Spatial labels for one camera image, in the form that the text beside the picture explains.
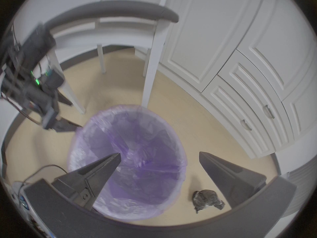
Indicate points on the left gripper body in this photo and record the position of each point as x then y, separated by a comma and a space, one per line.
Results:
39, 98

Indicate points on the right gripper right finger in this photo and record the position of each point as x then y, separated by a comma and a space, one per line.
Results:
232, 182

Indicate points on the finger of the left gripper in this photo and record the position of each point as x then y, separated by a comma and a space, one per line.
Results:
64, 126
64, 100

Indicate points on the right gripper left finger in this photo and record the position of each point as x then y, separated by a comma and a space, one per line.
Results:
86, 182

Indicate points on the black plastic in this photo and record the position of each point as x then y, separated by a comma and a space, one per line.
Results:
206, 198

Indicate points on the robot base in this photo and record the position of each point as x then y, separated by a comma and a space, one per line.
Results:
19, 194

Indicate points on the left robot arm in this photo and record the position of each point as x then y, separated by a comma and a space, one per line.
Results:
34, 43

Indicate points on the white trash bin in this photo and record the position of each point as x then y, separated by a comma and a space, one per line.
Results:
138, 213

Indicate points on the white chair with grey seat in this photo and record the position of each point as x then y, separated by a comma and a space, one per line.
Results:
111, 11

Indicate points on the white wardrobe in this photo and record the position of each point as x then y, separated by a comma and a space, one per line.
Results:
223, 33

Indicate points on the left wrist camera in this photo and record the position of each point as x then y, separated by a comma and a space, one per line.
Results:
53, 79

